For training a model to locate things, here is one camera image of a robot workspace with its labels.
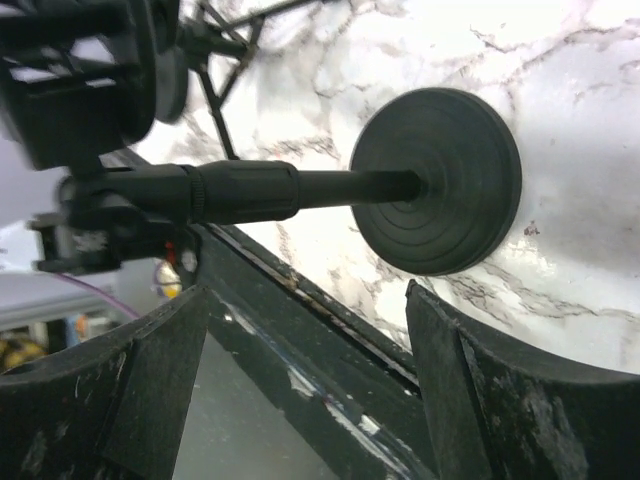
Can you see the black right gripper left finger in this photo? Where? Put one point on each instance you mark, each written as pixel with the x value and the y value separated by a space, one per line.
pixel 113 407

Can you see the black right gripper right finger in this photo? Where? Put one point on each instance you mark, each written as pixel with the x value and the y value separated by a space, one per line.
pixel 499 408

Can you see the black round-base shock-mount stand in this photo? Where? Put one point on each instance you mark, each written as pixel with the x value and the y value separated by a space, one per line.
pixel 434 181

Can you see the black tripod microphone stand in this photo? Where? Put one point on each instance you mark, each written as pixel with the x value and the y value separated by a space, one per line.
pixel 225 75

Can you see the black robot mounting base rail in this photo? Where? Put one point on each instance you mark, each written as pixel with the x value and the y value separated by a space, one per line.
pixel 276 379

